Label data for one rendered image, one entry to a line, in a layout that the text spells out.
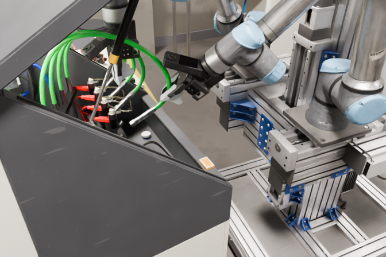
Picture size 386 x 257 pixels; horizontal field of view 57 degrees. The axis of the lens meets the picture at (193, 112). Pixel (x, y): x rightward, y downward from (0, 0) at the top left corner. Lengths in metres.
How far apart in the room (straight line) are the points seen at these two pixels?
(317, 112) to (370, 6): 0.43
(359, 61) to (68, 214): 0.86
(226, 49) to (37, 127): 0.48
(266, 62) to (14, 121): 0.61
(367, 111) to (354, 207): 1.19
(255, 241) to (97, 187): 1.20
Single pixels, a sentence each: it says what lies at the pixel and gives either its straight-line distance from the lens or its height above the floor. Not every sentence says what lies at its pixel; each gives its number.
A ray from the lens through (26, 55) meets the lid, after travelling 0.67.
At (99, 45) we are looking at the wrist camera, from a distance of 1.07.
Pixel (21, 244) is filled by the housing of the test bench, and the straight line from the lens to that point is 0.96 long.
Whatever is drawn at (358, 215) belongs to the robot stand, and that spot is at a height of 0.21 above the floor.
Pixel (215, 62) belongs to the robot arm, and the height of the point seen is 1.37.
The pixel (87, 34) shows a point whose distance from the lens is 1.00.
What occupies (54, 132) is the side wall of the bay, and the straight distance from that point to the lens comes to 0.77.
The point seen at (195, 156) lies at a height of 0.95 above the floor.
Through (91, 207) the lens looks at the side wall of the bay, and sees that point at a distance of 0.93.
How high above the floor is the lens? 1.78
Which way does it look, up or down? 34 degrees down
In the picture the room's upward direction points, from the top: straight up
